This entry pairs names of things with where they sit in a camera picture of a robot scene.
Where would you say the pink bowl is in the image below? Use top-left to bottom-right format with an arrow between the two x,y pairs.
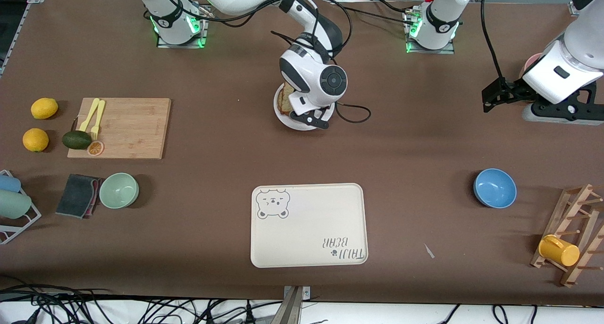
519,53 -> 543,79

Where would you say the wooden peg rack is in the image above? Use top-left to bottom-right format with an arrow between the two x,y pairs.
530,183 -> 604,288

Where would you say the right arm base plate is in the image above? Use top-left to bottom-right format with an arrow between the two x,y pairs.
157,3 -> 209,49

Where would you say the white round plate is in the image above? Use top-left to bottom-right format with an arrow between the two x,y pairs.
274,86 -> 336,131

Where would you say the white wire rack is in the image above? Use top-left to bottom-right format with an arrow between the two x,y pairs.
0,170 -> 42,245

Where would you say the pale green bowl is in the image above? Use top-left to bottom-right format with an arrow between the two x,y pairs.
99,173 -> 140,209

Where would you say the yellow cup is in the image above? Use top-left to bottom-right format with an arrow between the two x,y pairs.
538,234 -> 580,267

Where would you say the green avocado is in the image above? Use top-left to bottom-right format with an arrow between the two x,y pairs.
62,130 -> 93,150

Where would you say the grey folded cloth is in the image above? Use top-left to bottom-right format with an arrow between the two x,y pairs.
55,174 -> 101,219

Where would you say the pale green cup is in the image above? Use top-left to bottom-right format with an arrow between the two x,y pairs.
0,190 -> 32,219

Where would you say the light blue cup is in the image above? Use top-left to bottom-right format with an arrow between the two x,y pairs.
0,174 -> 22,193

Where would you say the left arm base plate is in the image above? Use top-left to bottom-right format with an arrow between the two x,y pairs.
403,8 -> 456,55

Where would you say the blue bowl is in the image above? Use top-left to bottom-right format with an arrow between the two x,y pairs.
473,168 -> 517,209

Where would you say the wooden cutting board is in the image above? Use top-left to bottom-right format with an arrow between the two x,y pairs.
67,98 -> 172,160

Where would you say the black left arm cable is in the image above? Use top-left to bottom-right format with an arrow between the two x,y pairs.
480,0 -> 508,86

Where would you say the black table cable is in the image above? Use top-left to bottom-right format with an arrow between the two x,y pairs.
328,0 -> 418,25

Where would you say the plain bread slice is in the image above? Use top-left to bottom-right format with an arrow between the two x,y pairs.
282,82 -> 297,118

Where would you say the black floor cable bundle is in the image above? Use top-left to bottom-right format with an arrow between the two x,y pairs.
0,276 -> 284,324

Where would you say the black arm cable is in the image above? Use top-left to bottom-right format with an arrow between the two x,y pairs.
179,0 -> 372,124
480,0 -> 508,86

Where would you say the yellow plastic knife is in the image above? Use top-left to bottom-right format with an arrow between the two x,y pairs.
79,98 -> 101,132

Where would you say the yellow plastic fork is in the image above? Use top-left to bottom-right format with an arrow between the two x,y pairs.
91,100 -> 106,141

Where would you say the yellow lemon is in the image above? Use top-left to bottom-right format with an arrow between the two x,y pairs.
31,98 -> 59,120
22,128 -> 50,152

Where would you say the cream bear tray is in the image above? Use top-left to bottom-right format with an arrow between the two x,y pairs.
250,183 -> 369,268

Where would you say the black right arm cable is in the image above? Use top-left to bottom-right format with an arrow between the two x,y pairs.
179,0 -> 372,124

